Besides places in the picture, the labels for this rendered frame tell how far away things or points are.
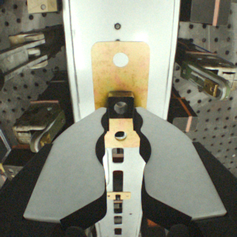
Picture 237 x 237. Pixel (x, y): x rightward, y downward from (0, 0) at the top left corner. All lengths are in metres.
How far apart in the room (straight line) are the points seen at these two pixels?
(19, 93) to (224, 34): 0.83
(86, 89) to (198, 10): 0.28
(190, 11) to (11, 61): 0.34
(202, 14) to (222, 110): 0.55
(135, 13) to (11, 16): 0.51
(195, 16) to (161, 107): 0.21
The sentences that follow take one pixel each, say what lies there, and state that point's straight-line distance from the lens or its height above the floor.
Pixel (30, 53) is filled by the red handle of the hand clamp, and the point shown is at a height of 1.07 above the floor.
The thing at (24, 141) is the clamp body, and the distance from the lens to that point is 0.44.
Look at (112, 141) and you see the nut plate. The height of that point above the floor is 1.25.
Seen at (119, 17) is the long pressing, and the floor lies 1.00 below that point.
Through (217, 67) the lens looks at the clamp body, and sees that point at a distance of 0.39.
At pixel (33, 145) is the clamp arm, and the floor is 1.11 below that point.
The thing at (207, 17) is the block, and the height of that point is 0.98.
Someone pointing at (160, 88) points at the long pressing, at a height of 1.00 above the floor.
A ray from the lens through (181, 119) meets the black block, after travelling 0.48.
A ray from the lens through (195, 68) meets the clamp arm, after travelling 0.38.
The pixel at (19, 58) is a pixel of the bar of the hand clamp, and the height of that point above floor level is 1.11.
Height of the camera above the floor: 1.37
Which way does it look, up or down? 59 degrees down
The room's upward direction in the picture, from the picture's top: 180 degrees clockwise
